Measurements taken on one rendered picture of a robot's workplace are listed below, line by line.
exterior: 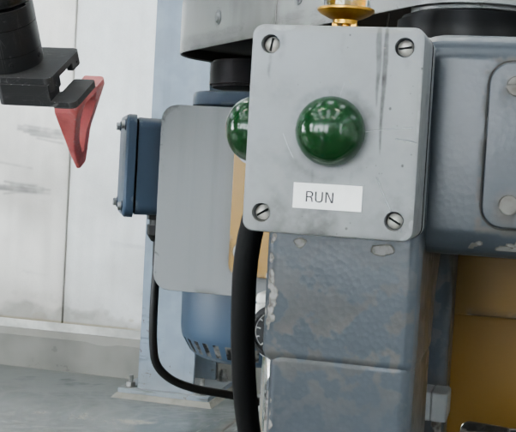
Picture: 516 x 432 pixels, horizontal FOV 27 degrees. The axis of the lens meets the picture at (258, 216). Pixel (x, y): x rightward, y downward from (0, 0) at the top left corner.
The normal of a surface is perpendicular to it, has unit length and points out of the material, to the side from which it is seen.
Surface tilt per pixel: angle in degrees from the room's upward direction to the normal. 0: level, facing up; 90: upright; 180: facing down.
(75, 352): 90
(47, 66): 29
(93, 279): 90
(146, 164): 90
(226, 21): 90
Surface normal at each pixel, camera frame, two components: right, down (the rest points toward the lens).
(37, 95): -0.25, 0.52
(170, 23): -0.25, 0.04
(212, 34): -0.91, -0.03
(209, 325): -0.61, 0.03
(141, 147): 0.19, 0.06
